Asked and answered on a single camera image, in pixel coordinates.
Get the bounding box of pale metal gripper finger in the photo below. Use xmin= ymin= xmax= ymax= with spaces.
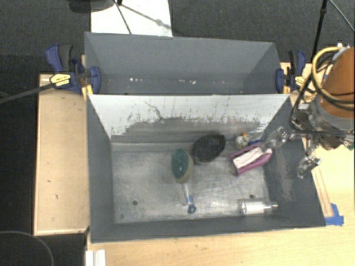
xmin=296 ymin=146 xmax=323 ymax=180
xmin=262 ymin=126 xmax=292 ymax=151

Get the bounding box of white and orange small toy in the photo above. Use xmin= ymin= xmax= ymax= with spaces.
xmin=235 ymin=132 xmax=253 ymax=150

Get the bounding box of purple and white packet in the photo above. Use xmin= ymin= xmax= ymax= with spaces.
xmin=229 ymin=141 xmax=273 ymax=177

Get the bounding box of clear plastic bottle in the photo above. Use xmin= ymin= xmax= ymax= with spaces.
xmin=237 ymin=199 xmax=279 ymax=217

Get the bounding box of black oval brush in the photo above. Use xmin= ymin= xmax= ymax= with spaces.
xmin=191 ymin=133 xmax=227 ymax=165

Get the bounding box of clear tube with blue tip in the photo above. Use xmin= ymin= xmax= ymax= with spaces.
xmin=181 ymin=182 xmax=197 ymax=214

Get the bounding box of grey metal bin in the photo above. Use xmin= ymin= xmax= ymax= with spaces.
xmin=84 ymin=31 xmax=327 ymax=244

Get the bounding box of pale wood flat board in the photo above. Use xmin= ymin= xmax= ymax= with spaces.
xmin=33 ymin=73 xmax=90 ymax=237

